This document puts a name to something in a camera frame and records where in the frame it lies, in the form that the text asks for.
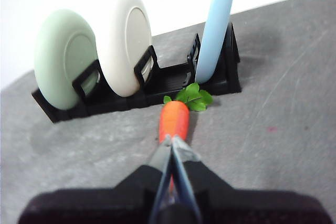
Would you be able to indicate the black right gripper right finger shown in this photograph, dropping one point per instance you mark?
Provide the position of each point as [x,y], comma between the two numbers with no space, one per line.
[236,205]

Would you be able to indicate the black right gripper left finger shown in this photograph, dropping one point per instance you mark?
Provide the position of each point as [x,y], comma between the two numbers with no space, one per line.
[105,203]

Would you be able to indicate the orange carrot with green leaves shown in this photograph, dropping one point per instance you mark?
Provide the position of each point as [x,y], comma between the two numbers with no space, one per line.
[174,119]

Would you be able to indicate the green plate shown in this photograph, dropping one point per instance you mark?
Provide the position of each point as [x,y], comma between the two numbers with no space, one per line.
[52,58]

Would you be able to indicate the black plate rack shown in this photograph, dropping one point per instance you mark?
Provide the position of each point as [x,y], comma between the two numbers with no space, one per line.
[168,78]

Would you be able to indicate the cream plate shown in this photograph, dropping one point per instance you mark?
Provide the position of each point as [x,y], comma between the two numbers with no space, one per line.
[116,43]

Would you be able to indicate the blue plate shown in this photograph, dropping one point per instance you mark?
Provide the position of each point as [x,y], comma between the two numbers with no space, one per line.
[214,30]

